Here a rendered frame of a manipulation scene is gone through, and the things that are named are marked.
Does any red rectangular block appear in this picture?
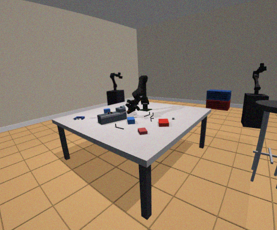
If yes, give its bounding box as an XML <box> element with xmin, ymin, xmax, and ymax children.
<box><xmin>159</xmin><ymin>119</ymin><xmax>169</xmax><ymax>127</ymax></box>
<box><xmin>138</xmin><ymin>127</ymin><xmax>148</xmax><ymax>135</ymax></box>

